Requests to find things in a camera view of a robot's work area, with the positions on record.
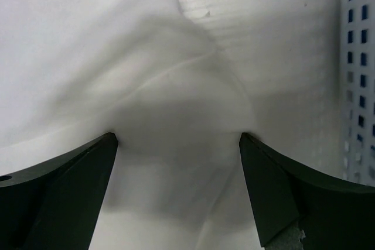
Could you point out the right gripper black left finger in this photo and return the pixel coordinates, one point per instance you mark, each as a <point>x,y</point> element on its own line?
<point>55,204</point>

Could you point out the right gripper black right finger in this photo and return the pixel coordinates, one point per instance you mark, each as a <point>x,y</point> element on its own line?
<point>297,207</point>

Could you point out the white cartoon print t-shirt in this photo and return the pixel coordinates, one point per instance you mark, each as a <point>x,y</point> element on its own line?
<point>72,70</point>

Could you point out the white plastic laundry basket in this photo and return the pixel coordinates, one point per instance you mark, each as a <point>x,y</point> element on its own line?
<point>357,90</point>

